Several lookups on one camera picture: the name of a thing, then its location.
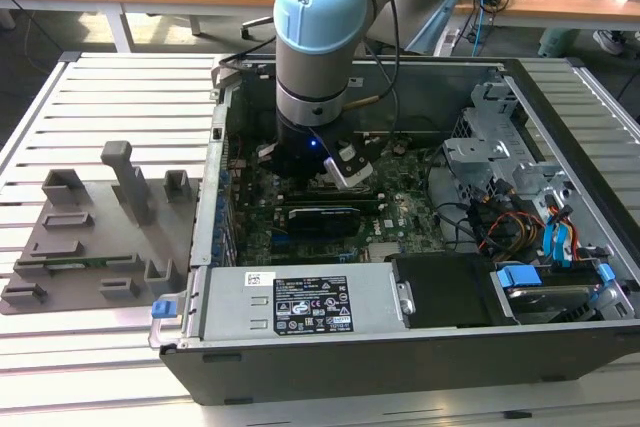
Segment red yellow black wire bundle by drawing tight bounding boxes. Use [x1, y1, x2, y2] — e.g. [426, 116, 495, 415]
[469, 186, 546, 253]

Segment grey parts rack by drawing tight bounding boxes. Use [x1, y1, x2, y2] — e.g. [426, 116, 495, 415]
[0, 139, 201, 318]

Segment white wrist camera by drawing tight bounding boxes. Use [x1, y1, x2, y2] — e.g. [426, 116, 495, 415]
[322, 139, 375, 192]

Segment pale green trouser leg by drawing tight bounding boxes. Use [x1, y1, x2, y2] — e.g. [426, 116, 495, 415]
[538, 26, 581, 58]

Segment black RAM slot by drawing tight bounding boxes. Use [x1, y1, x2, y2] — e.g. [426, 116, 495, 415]
[279, 199, 387, 214]
[279, 190, 387, 202]

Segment black graphics card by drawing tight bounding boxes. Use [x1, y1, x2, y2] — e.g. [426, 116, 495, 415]
[285, 202, 362, 239]

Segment white sneaker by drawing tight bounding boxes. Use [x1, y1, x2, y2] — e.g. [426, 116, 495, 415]
[593, 29, 626, 56]

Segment silver metal drive cage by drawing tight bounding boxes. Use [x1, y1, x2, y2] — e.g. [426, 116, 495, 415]
[442, 79, 576, 213]

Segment grey power supply unit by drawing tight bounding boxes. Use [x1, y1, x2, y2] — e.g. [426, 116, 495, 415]
[182, 264, 416, 348]

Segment black open PC case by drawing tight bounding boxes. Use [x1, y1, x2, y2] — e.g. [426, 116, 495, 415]
[148, 54, 640, 406]

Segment blue flat data wire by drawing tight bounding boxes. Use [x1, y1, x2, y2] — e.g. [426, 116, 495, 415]
[541, 219, 576, 268]

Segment office chair base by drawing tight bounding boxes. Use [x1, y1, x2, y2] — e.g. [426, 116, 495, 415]
[241, 15, 277, 41]

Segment green motherboard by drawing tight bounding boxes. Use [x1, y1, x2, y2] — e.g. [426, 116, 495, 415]
[227, 135, 449, 266]

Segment hard disk in blue carrier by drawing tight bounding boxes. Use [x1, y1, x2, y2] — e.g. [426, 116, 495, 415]
[492, 262, 619, 327]

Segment thin blue cable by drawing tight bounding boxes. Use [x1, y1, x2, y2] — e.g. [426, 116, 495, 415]
[474, 0, 486, 56]

